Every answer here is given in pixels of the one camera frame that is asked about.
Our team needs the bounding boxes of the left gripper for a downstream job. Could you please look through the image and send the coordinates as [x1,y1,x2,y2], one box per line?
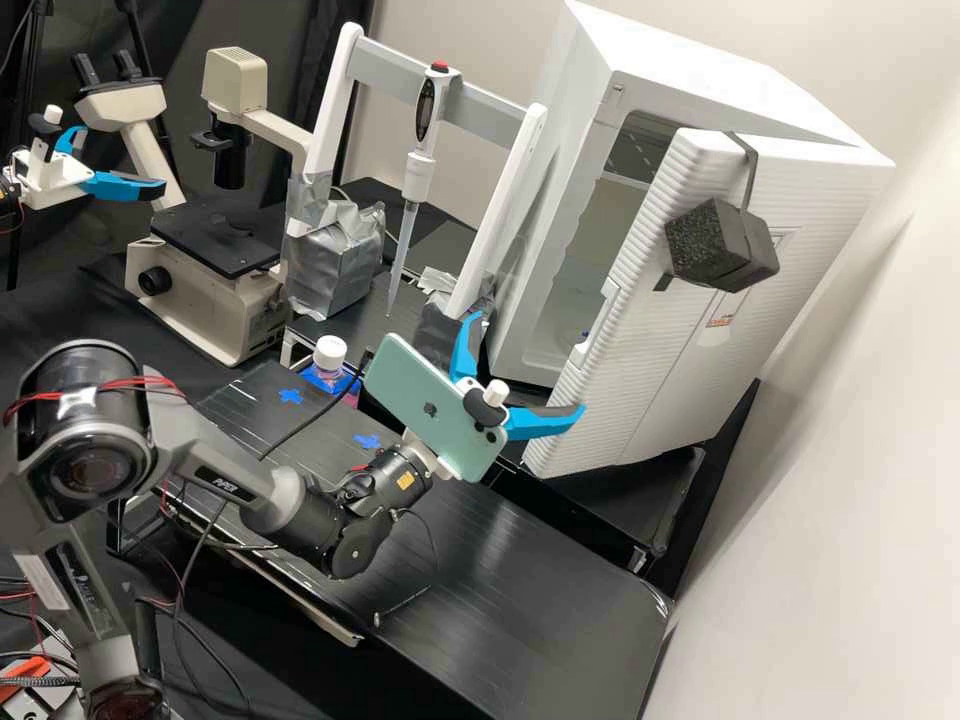
[10,125,169,211]

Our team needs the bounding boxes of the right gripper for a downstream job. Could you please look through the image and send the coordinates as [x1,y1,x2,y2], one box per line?
[401,310,587,482]

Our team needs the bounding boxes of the incubator door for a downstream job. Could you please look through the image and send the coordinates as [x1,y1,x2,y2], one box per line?
[520,123,786,482]

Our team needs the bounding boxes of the left phone holder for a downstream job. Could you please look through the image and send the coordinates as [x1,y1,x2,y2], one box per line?
[28,103,67,165]

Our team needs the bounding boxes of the blue bottle holder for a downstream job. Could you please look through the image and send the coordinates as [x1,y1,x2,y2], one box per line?
[299,362,366,400]

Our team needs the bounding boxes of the cream microscope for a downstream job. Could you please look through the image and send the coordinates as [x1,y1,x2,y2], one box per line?
[70,46,318,369]

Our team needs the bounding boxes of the small bottle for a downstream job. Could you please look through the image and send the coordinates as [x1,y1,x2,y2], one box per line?
[312,335,351,388]

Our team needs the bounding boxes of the pipette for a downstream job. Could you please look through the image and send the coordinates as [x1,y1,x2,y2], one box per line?
[385,62,463,317]

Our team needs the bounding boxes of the white pipette stand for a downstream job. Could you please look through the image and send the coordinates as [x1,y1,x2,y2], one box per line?
[281,20,553,369]

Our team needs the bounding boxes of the white incubator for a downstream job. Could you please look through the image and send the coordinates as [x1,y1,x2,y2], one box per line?
[485,0,898,481]

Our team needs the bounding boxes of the right wrist camera phone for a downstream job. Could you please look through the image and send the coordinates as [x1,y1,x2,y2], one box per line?
[365,332,514,486]

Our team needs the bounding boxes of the black cable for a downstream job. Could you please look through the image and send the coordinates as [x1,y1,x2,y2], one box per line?
[257,350,378,461]
[371,509,442,625]

